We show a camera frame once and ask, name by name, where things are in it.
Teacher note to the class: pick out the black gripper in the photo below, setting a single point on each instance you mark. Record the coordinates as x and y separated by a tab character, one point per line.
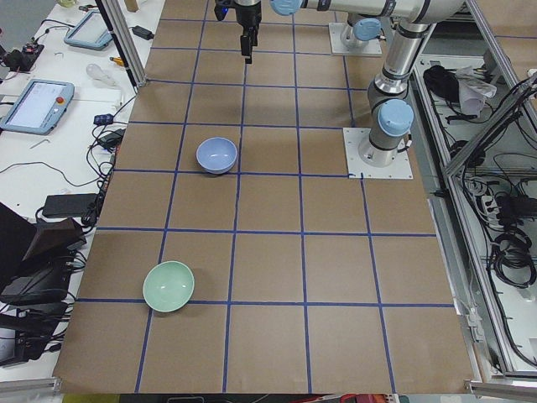
247	14

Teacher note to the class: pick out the green bowl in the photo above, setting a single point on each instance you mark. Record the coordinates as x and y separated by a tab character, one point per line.
168	286

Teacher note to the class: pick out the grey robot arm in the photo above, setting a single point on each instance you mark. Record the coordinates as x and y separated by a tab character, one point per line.
392	115
363	28

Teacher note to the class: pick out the blue bowl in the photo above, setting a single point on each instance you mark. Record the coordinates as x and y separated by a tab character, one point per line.
216	155

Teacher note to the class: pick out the black power adapter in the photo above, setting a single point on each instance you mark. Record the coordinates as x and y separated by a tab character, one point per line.
142	32

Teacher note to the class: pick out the brass yellow tool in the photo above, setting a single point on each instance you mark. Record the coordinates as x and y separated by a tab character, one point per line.
117	60

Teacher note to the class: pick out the far teach pendant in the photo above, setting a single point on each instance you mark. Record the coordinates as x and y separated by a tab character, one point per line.
90	33

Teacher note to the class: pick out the teach pendant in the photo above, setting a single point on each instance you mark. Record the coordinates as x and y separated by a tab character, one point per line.
90	33
39	108

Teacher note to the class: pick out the small blue device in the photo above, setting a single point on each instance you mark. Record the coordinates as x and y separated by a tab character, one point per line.
103	119

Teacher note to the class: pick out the near teach pendant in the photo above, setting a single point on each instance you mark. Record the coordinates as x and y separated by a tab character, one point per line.
39	108

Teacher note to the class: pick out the black power brick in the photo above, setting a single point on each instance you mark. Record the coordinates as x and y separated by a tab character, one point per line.
68	205

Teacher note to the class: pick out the black laptop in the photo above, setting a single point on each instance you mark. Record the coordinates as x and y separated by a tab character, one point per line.
27	247

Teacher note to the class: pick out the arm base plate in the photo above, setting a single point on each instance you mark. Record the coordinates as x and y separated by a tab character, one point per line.
366	162
345	42

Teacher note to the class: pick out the aluminium frame post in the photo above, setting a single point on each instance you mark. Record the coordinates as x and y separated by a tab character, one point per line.
117	26

